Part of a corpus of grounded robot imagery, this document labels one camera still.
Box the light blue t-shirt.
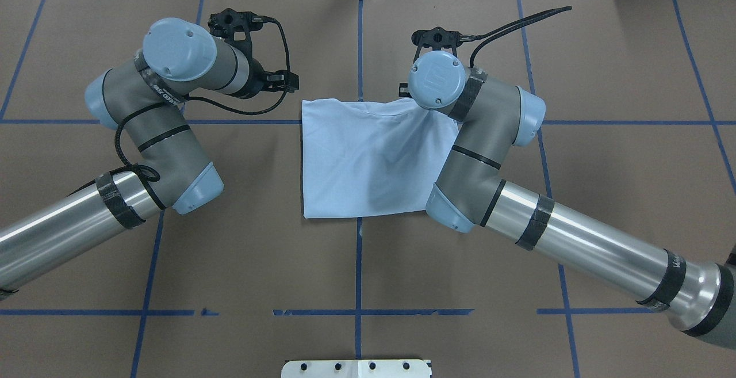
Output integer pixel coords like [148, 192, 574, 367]
[301, 98, 458, 219]

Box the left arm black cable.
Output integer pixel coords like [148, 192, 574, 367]
[114, 17, 290, 183]

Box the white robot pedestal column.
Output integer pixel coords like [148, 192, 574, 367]
[281, 359, 433, 377]

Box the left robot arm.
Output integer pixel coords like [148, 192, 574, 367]
[1, 8, 299, 299]

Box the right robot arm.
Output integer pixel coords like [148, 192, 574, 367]
[407, 51, 735, 349]

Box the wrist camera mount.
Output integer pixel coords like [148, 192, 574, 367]
[412, 26, 474, 62]
[207, 8, 277, 62]

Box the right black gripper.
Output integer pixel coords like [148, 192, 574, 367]
[399, 82, 412, 98]

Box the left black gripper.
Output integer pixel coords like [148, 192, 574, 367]
[244, 62, 300, 98]

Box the brown paper table cover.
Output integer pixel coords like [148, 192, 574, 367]
[2, 0, 734, 377]

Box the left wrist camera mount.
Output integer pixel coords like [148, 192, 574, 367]
[207, 8, 277, 62]

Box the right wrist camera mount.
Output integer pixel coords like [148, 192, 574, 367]
[412, 26, 474, 62]

